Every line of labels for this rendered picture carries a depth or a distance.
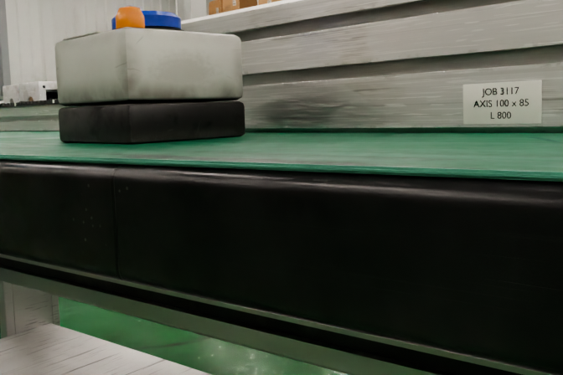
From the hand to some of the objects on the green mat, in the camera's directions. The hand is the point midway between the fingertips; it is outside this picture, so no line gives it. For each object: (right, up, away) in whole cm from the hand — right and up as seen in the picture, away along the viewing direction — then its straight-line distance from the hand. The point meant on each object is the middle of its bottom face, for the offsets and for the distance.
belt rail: (-63, -21, +60) cm, 90 cm away
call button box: (-15, -25, -5) cm, 29 cm away
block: (-62, -17, +103) cm, 122 cm away
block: (-70, -16, +113) cm, 134 cm away
